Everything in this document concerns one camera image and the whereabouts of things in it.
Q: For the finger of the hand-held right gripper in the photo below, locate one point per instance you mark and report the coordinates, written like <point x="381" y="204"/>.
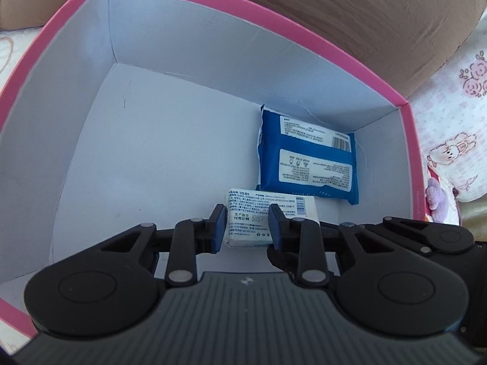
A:
<point x="414" y="240"/>

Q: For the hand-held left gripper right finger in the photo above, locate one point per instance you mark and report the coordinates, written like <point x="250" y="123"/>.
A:
<point x="274" y="230"/>

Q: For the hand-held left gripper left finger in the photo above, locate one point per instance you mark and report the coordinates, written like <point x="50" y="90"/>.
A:
<point x="218" y="228"/>

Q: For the white wipes packet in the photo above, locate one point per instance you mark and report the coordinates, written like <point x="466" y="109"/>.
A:
<point x="251" y="216"/>

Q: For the purple plush toy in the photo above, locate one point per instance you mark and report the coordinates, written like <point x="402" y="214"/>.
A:
<point x="437" y="197"/>

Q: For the blue wipes packet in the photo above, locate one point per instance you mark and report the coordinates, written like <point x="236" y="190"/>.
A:
<point x="304" y="171"/>

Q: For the pink cardboard box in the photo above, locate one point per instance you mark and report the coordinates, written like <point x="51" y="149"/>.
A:
<point x="152" y="159"/>

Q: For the beige blanket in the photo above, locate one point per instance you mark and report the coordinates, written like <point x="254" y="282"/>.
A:
<point x="475" y="216"/>

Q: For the pink plaid rabbit pillow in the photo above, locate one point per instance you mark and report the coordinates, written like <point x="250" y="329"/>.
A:
<point x="456" y="121"/>

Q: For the brown embroidered pillow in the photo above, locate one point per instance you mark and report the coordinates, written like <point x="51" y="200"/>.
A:
<point x="342" y="15"/>

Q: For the printed bear blanket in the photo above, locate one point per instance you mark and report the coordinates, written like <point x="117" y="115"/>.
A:
<point x="15" y="53"/>

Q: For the tan headboard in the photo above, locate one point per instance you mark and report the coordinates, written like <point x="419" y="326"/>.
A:
<point x="30" y="0"/>

